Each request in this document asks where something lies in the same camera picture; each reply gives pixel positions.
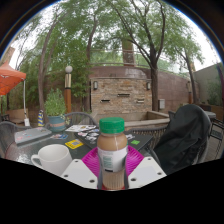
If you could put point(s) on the white printed paper sheet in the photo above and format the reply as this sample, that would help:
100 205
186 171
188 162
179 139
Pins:
80 128

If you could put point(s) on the round dark patio table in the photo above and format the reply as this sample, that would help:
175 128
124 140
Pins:
210 115

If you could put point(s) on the black jacket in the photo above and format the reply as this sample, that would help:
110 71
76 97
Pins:
183 136

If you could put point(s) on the potted green plant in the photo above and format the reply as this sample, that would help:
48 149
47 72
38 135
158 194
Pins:
56 110

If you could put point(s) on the white ceramic mug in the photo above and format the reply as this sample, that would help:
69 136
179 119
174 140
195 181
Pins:
53 158

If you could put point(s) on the black laptop with stickers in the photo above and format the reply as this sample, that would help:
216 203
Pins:
140 138

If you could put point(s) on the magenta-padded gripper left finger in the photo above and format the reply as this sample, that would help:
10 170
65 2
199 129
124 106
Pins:
78 171

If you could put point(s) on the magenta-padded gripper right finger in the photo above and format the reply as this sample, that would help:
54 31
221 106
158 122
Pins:
148 170

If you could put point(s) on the green-capped brown drink bottle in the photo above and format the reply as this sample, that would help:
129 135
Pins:
112 146

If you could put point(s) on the small blue sticker card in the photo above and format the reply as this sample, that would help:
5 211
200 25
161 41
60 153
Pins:
60 136

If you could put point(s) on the blue yellow striped cone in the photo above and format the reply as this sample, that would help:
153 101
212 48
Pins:
40 119

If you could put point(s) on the stone block water feature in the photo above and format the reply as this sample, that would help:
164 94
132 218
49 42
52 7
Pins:
120 96

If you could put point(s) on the globe-topped lamp post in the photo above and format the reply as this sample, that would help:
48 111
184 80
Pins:
68 90

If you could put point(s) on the pale-trunked leaning tree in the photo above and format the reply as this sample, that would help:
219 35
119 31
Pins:
41 83

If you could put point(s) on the orange canopy tent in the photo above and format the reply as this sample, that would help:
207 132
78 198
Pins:
10 78

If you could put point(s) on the yellow square card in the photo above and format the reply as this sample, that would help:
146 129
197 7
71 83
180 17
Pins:
74 144

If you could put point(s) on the silver laptop with stickers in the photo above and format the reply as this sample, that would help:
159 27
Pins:
31 135

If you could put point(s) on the dark-trunked tree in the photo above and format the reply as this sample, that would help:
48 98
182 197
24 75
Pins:
154 83

